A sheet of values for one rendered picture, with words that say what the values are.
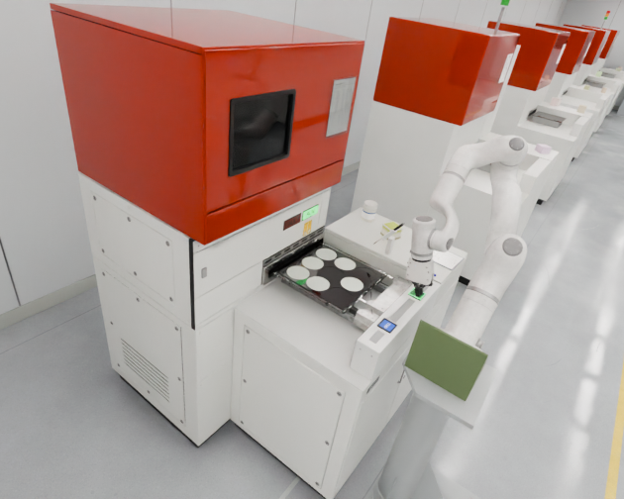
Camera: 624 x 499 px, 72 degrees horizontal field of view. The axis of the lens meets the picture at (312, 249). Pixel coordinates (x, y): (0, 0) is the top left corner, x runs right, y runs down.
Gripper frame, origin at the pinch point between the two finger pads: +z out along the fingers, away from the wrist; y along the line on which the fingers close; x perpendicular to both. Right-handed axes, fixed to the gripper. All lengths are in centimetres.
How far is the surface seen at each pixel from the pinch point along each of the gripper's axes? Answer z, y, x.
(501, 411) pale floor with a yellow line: 107, 29, 67
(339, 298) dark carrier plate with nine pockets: 2.8, -26.7, -18.5
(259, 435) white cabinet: 74, -55, -46
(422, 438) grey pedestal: 50, 16, -25
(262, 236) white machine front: -24, -54, -31
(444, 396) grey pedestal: 21.6, 23.2, -27.7
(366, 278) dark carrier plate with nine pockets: 3.0, -25.6, 2.4
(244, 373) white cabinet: 39, -60, -46
